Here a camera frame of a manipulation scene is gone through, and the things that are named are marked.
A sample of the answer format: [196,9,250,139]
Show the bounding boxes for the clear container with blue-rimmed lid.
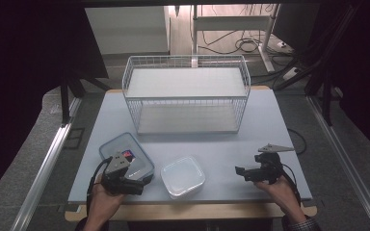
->
[98,132,156,186]

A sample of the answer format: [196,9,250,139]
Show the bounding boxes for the dark monitor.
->
[271,3,323,53]

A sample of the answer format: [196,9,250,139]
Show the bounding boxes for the black floor cables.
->
[198,29,273,56]

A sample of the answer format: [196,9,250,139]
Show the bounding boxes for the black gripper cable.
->
[86,156,114,219]
[280,163,303,207]

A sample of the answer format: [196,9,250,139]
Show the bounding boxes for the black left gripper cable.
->
[86,156,114,219]

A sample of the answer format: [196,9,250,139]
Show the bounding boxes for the aluminium rail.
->
[10,95,82,231]
[305,95,370,231]

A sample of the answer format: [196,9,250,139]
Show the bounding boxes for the white cabinet panel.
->
[85,6,172,56]

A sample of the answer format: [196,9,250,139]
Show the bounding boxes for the person's left hand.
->
[83,174,127,224]

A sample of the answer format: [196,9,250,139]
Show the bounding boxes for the white power strip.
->
[282,66,303,82]

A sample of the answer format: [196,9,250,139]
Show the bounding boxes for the white desk frame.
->
[192,4,280,73]

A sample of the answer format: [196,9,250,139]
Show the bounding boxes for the person's right hand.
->
[254,174,304,222]

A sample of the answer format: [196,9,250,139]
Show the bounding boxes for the light blue table mat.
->
[67,89,313,205]

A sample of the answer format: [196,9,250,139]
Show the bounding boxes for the wooden table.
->
[65,85,318,223]

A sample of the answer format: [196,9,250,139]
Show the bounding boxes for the white wire shelf rack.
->
[121,54,252,136]

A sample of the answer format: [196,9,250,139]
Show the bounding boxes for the black floor plate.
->
[63,127,87,150]

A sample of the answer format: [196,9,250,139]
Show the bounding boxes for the black cable beside table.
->
[287,128,308,156]

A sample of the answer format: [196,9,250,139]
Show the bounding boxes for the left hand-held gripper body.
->
[100,152,145,196]

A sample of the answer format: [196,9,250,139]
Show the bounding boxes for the black metal stand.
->
[273,3,364,127]
[60,68,112,125]

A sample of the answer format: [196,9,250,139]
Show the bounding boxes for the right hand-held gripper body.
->
[244,143,295,186]

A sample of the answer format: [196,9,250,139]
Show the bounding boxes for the white square container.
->
[160,155,206,200]

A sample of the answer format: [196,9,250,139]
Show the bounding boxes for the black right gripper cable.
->
[280,163,303,207]

